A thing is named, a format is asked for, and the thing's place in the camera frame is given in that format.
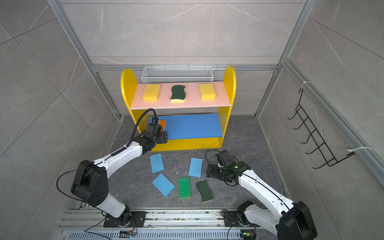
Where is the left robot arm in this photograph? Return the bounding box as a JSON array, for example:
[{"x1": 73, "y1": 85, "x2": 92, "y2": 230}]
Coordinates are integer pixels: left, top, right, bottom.
[{"x1": 71, "y1": 123, "x2": 168, "y2": 221}]

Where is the white wire mesh basket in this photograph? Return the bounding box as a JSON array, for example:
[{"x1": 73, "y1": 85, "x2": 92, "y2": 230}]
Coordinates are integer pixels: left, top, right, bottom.
[{"x1": 141, "y1": 67, "x2": 214, "y2": 84}]

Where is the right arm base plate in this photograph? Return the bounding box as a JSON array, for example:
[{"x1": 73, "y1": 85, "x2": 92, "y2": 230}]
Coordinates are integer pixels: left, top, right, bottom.
[{"x1": 221, "y1": 210, "x2": 250, "y2": 227}]

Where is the orange sponge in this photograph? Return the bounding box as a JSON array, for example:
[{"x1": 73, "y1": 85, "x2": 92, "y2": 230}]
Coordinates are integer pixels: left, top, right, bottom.
[{"x1": 159, "y1": 120, "x2": 166, "y2": 133}]

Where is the black corrugated cable left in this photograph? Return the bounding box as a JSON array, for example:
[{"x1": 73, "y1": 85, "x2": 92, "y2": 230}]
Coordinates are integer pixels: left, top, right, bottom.
[{"x1": 125, "y1": 108, "x2": 158, "y2": 148}]

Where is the yellow sponge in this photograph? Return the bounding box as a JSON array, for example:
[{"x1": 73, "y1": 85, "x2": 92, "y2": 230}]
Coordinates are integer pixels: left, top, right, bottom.
[
  {"x1": 199, "y1": 84, "x2": 216, "y2": 101},
  {"x1": 143, "y1": 84, "x2": 161, "y2": 103}
]

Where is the bright green sponge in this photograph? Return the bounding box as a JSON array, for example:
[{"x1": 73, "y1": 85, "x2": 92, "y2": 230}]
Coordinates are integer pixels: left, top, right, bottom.
[{"x1": 179, "y1": 177, "x2": 192, "y2": 200}]

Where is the aluminium mounting rail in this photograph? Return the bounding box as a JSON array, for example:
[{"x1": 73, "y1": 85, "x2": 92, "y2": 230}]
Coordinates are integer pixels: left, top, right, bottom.
[{"x1": 58, "y1": 209, "x2": 277, "y2": 240}]

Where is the blue sponge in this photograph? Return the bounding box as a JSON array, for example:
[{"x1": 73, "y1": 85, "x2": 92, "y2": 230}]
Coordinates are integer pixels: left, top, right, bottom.
[
  {"x1": 152, "y1": 174, "x2": 175, "y2": 197},
  {"x1": 189, "y1": 158, "x2": 203, "y2": 178},
  {"x1": 150, "y1": 154, "x2": 165, "y2": 174}
]

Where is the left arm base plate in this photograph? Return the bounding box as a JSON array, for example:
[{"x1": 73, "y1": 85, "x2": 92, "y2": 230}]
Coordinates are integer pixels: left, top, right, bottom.
[{"x1": 103, "y1": 211, "x2": 147, "y2": 228}]

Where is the black wire hook rack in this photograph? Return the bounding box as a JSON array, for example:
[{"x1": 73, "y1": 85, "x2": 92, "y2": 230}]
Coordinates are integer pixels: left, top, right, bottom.
[{"x1": 287, "y1": 89, "x2": 355, "y2": 170}]

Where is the yellow shelf with coloured boards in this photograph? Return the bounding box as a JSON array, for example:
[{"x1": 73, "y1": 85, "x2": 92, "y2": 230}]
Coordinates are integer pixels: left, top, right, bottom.
[{"x1": 121, "y1": 66, "x2": 237, "y2": 152}]

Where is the dark green sponge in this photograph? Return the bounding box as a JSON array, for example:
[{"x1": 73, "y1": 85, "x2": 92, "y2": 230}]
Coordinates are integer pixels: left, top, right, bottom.
[
  {"x1": 170, "y1": 85, "x2": 186, "y2": 103},
  {"x1": 196, "y1": 180, "x2": 214, "y2": 203}
]

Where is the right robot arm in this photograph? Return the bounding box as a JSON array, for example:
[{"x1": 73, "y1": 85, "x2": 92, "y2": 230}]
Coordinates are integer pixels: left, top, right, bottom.
[{"x1": 206, "y1": 150, "x2": 318, "y2": 240}]

